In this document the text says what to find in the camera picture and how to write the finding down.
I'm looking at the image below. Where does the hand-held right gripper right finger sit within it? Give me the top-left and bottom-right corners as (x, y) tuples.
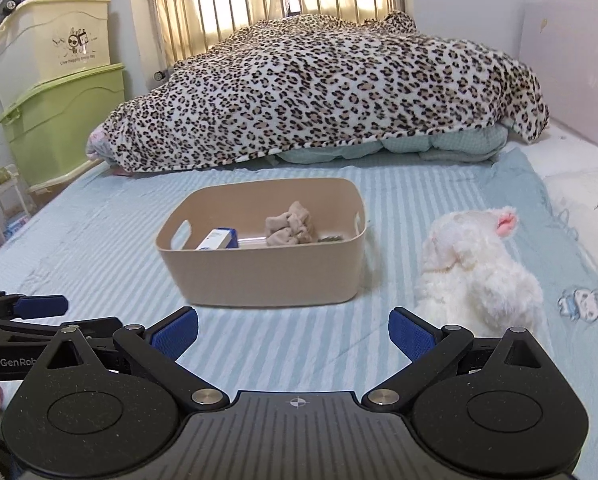
(361, 307), (550, 413)

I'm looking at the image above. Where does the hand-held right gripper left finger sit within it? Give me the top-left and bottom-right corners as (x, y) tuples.
(44, 307), (230, 411)

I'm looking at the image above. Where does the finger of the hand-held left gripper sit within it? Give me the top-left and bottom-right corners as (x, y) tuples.
(0, 290), (70, 320)
(0, 316), (123, 344)

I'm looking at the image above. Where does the beige plastic storage basket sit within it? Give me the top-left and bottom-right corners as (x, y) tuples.
(156, 177), (370, 307)

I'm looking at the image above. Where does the blue tissue pack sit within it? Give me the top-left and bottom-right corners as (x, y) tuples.
(195, 228), (240, 251)

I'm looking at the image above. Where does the beige cloth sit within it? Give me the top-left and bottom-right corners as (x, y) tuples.
(265, 201), (320, 247)

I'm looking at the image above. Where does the white plush lamb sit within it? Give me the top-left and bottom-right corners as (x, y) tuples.
(414, 205), (545, 338)

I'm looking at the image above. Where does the blue striped bed sheet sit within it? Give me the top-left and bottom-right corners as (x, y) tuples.
(0, 147), (598, 476)

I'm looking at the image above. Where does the pink floral cloth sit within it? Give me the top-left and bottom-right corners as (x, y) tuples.
(85, 126), (110, 161)

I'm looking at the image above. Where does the green plastic storage bin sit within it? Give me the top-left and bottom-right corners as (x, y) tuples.
(0, 63), (127, 193)

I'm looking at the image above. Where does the teal quilt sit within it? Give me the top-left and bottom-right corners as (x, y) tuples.
(274, 125), (510, 165)

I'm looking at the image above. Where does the white pillow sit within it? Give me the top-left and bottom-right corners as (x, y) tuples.
(526, 120), (598, 281)

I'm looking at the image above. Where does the cream plastic storage bin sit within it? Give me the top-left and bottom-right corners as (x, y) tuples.
(0, 0), (112, 111)

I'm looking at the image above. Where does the leopard print blanket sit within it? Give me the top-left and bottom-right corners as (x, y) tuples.
(101, 11), (551, 172)

